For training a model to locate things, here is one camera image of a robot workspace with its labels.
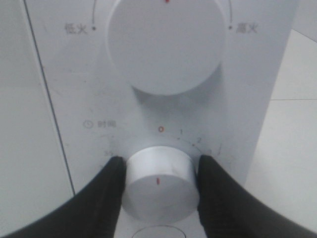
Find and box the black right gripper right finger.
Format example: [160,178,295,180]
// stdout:
[197,155,317,238]

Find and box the white microwave oven body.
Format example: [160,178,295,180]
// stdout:
[25,0,298,238]

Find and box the white microwave door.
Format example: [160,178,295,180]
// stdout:
[0,0,73,233]

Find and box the round white door button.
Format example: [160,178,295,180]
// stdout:
[132,226,186,238]

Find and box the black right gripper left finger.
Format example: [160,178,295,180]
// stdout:
[7,156,126,238]

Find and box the white round knob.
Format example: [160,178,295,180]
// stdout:
[105,0,227,95]
[122,146,199,224]

